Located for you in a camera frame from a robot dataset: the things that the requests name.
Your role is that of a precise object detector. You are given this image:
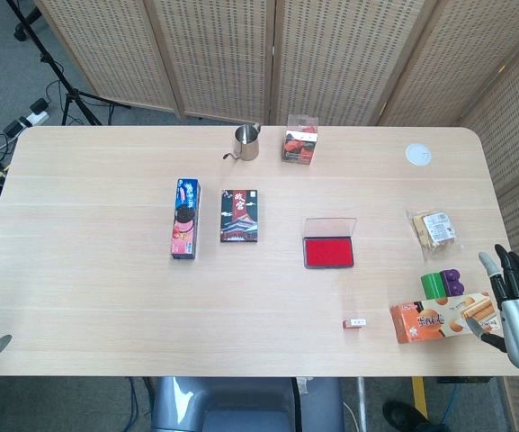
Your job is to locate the red ink pad clear lid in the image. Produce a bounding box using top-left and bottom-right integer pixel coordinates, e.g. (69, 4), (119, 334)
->
(302, 217), (359, 270)

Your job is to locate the purple toy block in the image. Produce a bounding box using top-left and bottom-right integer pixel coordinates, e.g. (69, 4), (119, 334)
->
(438, 267), (467, 298)

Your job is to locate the orange egg roll box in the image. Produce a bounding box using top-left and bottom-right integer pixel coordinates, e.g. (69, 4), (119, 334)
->
(389, 291), (506, 346)

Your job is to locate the green cylinder block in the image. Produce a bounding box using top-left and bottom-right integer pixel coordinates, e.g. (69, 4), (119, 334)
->
(420, 271), (447, 300)

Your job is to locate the clear bag of biscuits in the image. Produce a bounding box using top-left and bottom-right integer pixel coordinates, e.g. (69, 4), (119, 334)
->
(404, 208), (465, 263)

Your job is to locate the yellow table leg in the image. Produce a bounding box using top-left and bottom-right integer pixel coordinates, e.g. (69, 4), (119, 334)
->
(411, 376), (428, 407)

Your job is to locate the black shoe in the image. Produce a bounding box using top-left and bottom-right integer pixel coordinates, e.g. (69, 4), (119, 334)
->
(381, 400), (436, 432)

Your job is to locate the grey metal table leg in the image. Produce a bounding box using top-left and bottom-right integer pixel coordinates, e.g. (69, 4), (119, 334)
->
(355, 376), (369, 432)

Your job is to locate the blue cookie box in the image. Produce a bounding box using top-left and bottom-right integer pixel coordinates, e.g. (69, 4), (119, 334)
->
(169, 177), (203, 262)

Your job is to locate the white power strip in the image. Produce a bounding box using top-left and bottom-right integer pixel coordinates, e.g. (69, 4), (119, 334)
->
(17, 111), (49, 130)

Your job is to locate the grey robot torso base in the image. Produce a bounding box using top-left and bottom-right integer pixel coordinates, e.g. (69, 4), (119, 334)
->
(149, 375), (346, 432)

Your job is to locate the black palace print box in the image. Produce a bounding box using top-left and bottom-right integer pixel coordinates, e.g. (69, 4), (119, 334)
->
(219, 188), (260, 245)

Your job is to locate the black tripod stand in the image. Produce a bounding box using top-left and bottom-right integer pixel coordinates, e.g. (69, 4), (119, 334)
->
(4, 0), (130, 127)

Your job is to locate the clear box of coffee capsules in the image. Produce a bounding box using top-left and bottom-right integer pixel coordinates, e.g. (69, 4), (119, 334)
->
(280, 113), (320, 167)

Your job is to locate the steel long-spout pitcher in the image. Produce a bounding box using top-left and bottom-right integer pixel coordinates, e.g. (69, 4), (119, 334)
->
(222, 122), (263, 162)

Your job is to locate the white round cable grommet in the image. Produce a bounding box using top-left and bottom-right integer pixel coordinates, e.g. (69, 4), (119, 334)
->
(405, 143), (434, 168)

